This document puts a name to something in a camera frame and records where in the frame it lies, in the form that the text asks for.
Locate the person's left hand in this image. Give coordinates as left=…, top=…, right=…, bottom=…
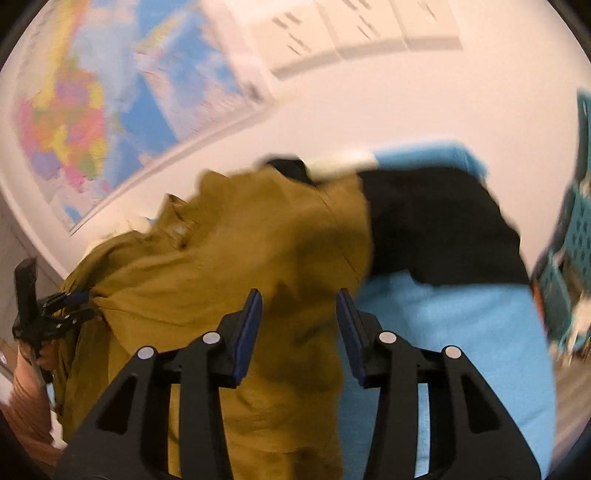
left=33, top=344, right=55, bottom=386

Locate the white printed wall chart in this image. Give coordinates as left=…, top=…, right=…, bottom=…
left=247, top=0, right=464, bottom=80

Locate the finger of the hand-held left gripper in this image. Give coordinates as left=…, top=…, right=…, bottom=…
left=44, top=308, right=99, bottom=334
left=39, top=290, right=92, bottom=311

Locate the black garment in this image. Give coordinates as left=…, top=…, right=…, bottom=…
left=265, top=157, right=532, bottom=288

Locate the person's left forearm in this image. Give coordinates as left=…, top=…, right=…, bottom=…
left=0, top=364, right=58, bottom=464

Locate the light blue bed sheet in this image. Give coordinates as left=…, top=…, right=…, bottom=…
left=336, top=141, right=558, bottom=480

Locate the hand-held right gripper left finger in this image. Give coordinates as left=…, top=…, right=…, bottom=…
left=54, top=288, right=263, bottom=480

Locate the blue world wall map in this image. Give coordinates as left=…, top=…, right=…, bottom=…
left=133, top=0, right=274, bottom=141

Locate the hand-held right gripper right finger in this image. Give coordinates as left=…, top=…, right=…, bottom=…
left=336, top=288, right=542, bottom=480

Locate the teal plastic basket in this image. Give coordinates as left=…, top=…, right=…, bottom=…
left=530, top=91, right=591, bottom=354

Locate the mustard yellow jacket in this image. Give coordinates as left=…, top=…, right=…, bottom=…
left=55, top=168, right=376, bottom=480

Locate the multicoloured wall map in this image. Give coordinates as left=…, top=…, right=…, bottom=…
left=14, top=0, right=183, bottom=237

